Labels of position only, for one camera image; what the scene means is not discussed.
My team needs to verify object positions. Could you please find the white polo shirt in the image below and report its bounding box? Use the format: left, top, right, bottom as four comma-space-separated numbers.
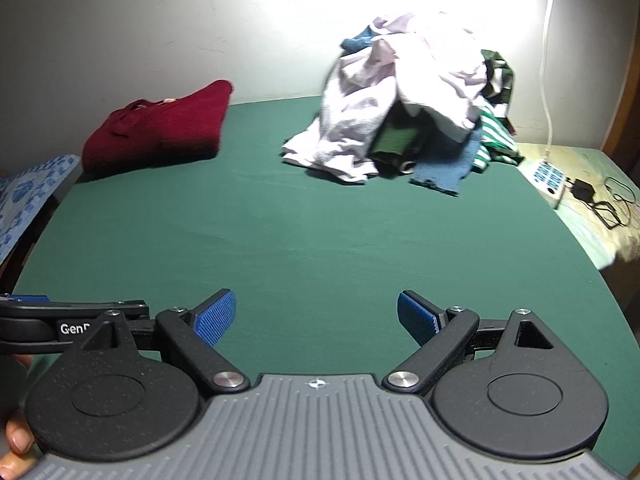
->
281, 13, 487, 184

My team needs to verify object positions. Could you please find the person's left hand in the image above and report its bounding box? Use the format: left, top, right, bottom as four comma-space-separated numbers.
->
1, 354, 39, 479

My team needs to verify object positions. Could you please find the blue white patterned cloth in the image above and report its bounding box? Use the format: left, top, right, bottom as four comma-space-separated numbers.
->
0, 154, 79, 261

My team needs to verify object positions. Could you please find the blue knit garment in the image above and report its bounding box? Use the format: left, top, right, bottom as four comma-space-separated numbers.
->
341, 18, 487, 196

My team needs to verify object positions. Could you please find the white power strip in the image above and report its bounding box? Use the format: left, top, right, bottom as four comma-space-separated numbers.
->
518, 158, 567, 209

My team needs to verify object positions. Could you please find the green white striped shirt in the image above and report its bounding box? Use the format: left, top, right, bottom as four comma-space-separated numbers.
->
472, 49, 524, 174

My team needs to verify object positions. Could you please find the dark green knit sweater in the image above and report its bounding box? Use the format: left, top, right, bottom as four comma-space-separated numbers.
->
369, 102, 426, 174

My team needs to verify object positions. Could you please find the black charger adapter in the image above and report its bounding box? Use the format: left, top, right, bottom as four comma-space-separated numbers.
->
570, 179, 596, 204

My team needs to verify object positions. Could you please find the folded dark red sweater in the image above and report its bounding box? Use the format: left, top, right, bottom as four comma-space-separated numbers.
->
81, 79, 233, 179

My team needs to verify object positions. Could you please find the white power cord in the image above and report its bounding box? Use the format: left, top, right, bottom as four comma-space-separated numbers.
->
539, 0, 560, 158

